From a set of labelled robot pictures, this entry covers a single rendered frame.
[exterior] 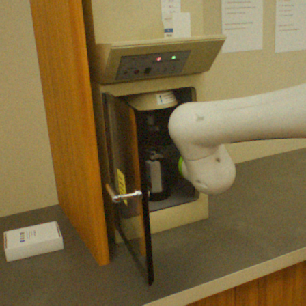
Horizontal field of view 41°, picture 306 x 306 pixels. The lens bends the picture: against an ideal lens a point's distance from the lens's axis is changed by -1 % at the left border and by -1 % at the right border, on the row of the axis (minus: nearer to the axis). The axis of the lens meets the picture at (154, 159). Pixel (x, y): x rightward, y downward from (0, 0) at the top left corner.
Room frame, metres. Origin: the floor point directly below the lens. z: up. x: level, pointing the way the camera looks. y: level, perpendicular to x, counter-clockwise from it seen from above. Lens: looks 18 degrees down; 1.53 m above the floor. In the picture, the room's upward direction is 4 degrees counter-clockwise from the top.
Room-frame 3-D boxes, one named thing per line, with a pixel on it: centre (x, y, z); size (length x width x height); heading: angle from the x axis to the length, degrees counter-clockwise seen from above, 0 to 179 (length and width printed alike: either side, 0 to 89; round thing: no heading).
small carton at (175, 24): (1.11, -0.08, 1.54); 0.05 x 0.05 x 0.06; 26
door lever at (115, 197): (0.84, 0.08, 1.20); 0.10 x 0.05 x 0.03; 17
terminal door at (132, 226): (0.92, 0.07, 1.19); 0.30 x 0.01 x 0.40; 17
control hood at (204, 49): (1.09, -0.04, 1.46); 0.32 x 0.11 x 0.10; 114
